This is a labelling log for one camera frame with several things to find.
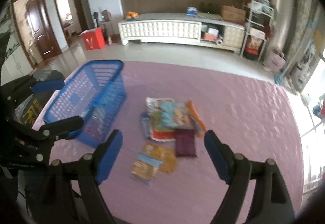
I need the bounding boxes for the light blue snack bag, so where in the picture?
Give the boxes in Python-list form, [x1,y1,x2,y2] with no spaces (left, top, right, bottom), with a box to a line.
[159,101,193,129]

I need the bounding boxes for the black yellow printed bag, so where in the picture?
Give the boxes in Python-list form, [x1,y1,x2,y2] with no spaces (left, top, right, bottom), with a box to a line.
[15,70,64,128]

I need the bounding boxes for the white tufted tv cabinet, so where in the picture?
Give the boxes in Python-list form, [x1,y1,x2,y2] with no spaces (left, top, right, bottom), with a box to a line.
[118,13,245,53]

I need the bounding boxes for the orange blue small snack bag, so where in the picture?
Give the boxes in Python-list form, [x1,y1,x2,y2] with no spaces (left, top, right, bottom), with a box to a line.
[131,152,163,184]

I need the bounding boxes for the pink quilted mat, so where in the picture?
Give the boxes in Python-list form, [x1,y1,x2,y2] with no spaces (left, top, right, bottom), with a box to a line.
[31,60,305,224]

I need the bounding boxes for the purple blue snack bar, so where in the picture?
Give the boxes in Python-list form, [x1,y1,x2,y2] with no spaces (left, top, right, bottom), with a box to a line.
[140,112,152,139]

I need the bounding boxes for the blue plastic basket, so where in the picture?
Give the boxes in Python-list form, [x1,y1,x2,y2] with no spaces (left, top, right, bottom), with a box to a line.
[43,60,127,148]

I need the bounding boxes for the red cardboard box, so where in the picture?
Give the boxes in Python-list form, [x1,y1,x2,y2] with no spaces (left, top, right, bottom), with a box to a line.
[81,27,105,51]

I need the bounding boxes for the blue tissue box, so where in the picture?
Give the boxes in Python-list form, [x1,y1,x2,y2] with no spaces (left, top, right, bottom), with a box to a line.
[186,7,198,16]

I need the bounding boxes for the paper towel roll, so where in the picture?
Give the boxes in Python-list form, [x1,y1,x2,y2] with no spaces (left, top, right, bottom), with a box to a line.
[216,39,223,46]

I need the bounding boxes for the white metal shelf rack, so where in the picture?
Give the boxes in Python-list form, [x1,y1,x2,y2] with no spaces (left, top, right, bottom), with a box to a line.
[240,0,275,62]

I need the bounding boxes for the maroon snack packet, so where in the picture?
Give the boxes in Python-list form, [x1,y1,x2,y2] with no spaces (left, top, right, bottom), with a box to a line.
[175,129,197,158]

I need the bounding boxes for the orange long snack packet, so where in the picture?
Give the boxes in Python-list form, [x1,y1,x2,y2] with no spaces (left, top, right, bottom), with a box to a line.
[186,100,207,137]

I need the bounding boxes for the red white snack bag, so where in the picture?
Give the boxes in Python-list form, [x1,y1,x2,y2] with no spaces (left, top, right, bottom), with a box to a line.
[145,97,175,142]

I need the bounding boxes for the pile of oranges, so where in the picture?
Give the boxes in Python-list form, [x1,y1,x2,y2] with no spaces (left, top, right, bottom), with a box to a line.
[125,12,139,19]

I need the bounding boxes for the yellow orange snack pouch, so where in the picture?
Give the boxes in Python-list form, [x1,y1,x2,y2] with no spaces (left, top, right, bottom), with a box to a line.
[141,143,177,174]

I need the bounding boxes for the brown wicker basket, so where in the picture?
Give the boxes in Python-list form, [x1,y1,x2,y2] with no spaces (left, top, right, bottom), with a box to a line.
[221,5,246,24]

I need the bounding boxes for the brown wooden door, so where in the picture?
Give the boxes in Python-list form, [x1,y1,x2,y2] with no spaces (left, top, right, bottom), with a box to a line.
[25,0,59,60]

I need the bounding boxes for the pink shopping bag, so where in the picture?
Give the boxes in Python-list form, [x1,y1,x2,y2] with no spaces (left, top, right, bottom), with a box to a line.
[263,49,286,73]

